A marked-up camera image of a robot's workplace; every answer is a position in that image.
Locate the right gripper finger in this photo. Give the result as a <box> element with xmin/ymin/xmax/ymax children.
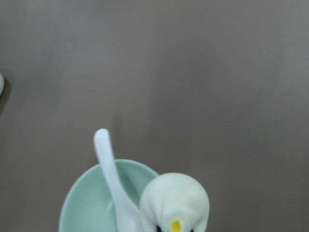
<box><xmin>156</xmin><ymin>226</ymin><xmax>162</xmax><ymax>232</ymax></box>

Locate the white ceramic spoon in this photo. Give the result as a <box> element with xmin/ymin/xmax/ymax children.
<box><xmin>93</xmin><ymin>129</ymin><xmax>142</xmax><ymax>232</ymax></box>

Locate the cream rabbit tray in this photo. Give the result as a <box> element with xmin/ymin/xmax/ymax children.
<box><xmin>0</xmin><ymin>73</ymin><xmax>4</xmax><ymax>96</ymax></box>

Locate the white steamed bun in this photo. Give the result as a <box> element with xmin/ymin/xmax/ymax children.
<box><xmin>140</xmin><ymin>173</ymin><xmax>210</xmax><ymax>232</ymax></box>

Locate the mint green bowl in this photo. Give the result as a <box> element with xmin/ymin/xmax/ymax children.
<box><xmin>58</xmin><ymin>159</ymin><xmax>158</xmax><ymax>232</ymax></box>

